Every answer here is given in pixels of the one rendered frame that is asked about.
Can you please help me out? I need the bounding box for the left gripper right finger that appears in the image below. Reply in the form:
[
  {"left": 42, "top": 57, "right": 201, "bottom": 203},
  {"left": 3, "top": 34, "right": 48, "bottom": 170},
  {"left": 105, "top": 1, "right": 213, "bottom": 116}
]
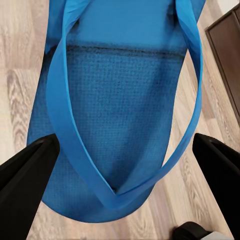
[{"left": 192, "top": 133, "right": 240, "bottom": 240}]

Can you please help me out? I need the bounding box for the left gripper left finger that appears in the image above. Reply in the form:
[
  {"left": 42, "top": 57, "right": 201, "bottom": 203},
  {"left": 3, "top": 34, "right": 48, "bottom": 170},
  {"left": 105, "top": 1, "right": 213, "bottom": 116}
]
[{"left": 0, "top": 133, "right": 60, "bottom": 240}]

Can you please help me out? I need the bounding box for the sandal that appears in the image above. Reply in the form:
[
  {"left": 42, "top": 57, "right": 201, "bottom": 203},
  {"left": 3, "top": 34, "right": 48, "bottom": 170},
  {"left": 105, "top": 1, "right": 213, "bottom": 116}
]
[{"left": 26, "top": 0, "right": 206, "bottom": 223}]

